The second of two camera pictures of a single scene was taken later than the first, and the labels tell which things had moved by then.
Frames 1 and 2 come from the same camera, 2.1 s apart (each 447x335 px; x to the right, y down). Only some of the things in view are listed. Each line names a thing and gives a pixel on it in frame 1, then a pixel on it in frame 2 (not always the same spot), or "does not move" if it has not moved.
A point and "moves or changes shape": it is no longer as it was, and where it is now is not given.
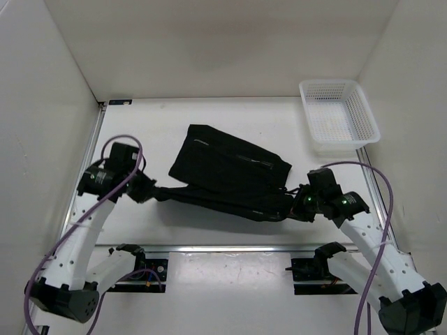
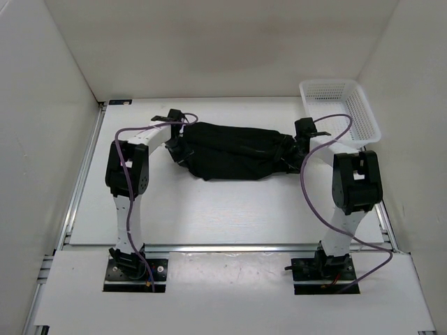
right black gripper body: x=307 y=204 → x=292 y=155
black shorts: x=228 y=174 moves or changes shape
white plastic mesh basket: x=339 y=118 does not move
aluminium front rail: x=226 y=248 does not move
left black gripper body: x=140 y=186 → x=178 y=149
